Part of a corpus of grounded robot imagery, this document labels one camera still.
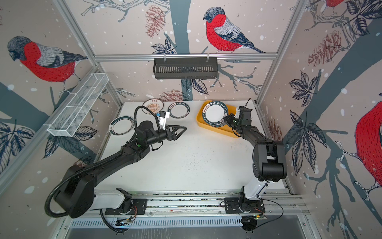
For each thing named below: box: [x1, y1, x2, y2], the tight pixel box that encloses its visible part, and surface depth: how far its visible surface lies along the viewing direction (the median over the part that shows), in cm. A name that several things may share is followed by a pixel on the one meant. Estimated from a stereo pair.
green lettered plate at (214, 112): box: [201, 101, 228, 125], surface depth 102 cm
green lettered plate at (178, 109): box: [167, 101, 191, 119], surface depth 121 cm
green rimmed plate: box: [108, 116, 135, 136], surface depth 110 cm
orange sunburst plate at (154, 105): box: [141, 98, 165, 116], surface depth 124 cm
